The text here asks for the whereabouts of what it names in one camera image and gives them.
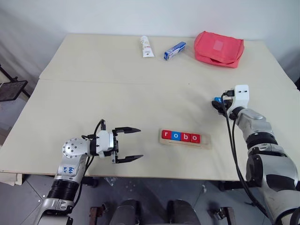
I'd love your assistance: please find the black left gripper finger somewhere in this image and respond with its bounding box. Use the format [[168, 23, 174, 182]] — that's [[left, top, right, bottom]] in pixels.
[[114, 154, 144, 164], [113, 127, 142, 137]]

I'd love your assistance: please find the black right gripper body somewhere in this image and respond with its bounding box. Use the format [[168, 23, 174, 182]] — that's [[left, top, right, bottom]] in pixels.
[[218, 97, 234, 115]]

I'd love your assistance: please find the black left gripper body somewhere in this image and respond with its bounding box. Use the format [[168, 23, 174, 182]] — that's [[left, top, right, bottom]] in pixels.
[[110, 129, 120, 164]]

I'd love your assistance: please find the wooden letter block holder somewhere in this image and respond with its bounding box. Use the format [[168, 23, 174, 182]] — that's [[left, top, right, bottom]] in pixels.
[[158, 128, 212, 150]]

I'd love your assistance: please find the pink fabric pouch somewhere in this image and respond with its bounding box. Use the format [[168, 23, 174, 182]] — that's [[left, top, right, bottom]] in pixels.
[[193, 30, 245, 69]]

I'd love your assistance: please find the blue and white carton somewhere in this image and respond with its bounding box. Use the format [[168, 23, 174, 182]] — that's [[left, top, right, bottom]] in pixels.
[[163, 41, 187, 61]]

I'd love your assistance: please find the white squeeze tube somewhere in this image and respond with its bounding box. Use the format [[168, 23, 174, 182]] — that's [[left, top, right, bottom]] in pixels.
[[140, 35, 156, 59]]

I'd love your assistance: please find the black flat tray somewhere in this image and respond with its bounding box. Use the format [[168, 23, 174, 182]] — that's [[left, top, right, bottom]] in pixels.
[[0, 80, 29, 102]]

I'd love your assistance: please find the black metal stand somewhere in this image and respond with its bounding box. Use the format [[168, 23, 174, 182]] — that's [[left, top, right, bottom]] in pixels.
[[0, 62, 31, 98]]

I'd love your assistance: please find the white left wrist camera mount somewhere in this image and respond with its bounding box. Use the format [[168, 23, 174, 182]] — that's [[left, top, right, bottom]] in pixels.
[[94, 130, 115, 158]]

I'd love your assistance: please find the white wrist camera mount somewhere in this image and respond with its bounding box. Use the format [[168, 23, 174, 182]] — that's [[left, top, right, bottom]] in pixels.
[[230, 84, 250, 111], [94, 130, 115, 158]]

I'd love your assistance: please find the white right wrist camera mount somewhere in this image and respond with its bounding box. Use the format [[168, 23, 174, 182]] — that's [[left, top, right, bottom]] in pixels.
[[230, 84, 250, 111]]

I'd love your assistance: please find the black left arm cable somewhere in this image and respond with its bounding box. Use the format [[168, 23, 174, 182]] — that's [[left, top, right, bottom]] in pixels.
[[71, 119, 107, 211]]

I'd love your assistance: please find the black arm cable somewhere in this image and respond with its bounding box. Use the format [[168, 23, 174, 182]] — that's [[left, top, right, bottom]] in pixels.
[[71, 119, 107, 211], [221, 90, 270, 219]]

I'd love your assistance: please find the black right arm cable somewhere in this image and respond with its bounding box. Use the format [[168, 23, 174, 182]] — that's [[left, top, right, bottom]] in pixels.
[[221, 90, 270, 219]]

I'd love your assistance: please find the black table frame bar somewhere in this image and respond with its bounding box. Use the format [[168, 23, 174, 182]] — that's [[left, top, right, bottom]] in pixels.
[[218, 181, 245, 192], [81, 176, 99, 188]]

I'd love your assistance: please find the brown metal bracket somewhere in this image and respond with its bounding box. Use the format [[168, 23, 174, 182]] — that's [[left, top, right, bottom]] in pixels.
[[90, 203, 109, 225], [208, 205, 235, 225]]

